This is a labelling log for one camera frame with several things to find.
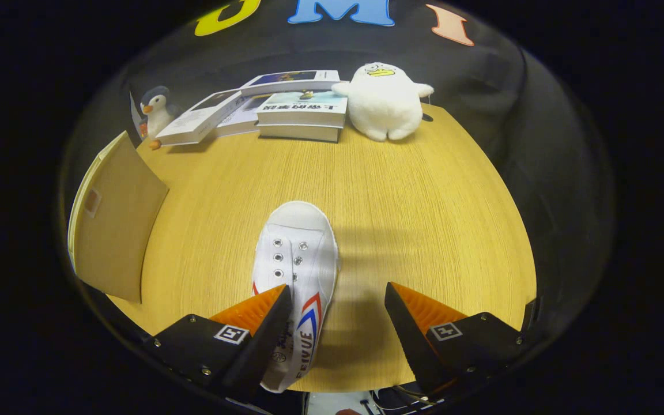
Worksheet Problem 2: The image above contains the white book with portrait cover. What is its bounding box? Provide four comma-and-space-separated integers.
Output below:
155, 89, 250, 146

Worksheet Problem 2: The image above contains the thin white booklet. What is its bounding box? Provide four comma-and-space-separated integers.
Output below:
214, 92, 272, 138

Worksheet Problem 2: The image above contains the book with dark blue picture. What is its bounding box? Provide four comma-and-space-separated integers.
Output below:
240, 70, 341, 97

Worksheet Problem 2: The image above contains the white duck plush toy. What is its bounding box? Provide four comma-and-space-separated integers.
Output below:
332, 62, 435, 142

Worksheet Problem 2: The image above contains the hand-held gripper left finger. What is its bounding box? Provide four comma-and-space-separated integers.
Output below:
145, 284, 293, 404

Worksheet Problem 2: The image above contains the penguin plush toy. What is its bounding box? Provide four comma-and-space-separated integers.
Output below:
140, 85, 177, 150

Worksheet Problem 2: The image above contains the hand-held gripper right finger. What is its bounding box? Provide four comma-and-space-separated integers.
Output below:
384, 281, 526, 395

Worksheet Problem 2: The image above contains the white canvas shoe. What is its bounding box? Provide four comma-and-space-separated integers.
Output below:
251, 201, 339, 394

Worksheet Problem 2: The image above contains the beige fabric storage box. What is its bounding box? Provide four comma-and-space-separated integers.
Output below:
67, 130, 169, 304

